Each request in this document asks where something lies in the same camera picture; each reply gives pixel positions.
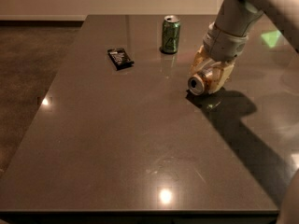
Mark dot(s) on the orange soda can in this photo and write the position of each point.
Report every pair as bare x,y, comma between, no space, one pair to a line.
200,82

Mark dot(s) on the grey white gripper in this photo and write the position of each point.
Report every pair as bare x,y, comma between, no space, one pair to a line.
223,46

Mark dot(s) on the green soda can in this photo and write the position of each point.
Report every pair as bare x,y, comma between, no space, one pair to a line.
170,34

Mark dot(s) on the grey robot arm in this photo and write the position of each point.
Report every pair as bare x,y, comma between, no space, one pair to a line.
236,17

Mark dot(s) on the black snack packet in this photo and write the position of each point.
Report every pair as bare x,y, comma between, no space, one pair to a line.
120,58

